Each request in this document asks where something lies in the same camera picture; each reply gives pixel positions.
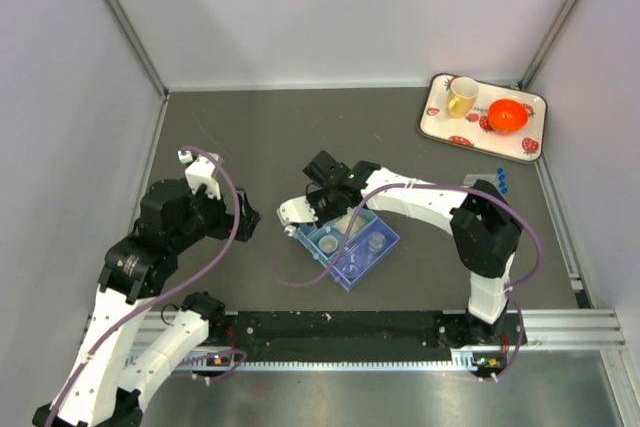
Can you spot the blue three-drawer organizer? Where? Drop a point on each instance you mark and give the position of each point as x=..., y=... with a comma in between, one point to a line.
x=366, y=223

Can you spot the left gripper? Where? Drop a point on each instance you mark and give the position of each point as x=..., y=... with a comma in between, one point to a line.
x=248, y=216

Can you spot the white cable duct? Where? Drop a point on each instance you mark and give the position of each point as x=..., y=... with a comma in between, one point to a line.
x=460, y=361

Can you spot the yellow mug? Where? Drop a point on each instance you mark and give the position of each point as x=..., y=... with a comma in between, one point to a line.
x=462, y=95

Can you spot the small white plastic cup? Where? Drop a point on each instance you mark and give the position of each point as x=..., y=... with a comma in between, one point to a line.
x=328, y=244

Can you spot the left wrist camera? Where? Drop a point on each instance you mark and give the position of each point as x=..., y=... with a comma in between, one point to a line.
x=200, y=172

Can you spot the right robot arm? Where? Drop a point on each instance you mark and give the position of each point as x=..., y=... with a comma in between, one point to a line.
x=486, y=236

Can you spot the clear glass beaker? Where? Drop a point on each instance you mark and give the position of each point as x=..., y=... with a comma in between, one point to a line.
x=350, y=267

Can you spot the orange bowl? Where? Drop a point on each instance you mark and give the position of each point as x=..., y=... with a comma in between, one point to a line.
x=507, y=116

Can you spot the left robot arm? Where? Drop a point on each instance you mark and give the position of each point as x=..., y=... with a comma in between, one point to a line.
x=109, y=391

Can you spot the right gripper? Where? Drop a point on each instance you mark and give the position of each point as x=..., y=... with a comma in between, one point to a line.
x=312, y=200

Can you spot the clear test tube rack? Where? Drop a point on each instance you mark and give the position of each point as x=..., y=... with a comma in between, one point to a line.
x=494, y=179

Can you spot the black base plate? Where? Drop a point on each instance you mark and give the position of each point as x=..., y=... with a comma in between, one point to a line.
x=364, y=336

